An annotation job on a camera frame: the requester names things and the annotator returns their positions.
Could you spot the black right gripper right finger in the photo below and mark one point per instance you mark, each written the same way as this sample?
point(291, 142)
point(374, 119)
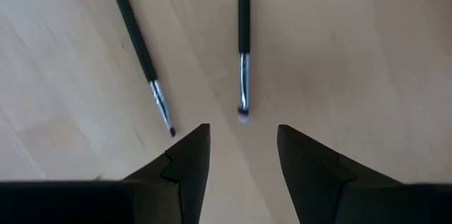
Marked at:
point(310, 167)

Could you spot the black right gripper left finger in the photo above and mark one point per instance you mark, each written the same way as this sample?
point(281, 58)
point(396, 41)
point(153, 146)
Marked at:
point(190, 160)

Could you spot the thin black paintbrush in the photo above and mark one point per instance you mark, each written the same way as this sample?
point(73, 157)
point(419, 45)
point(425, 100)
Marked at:
point(134, 33)
point(244, 12)

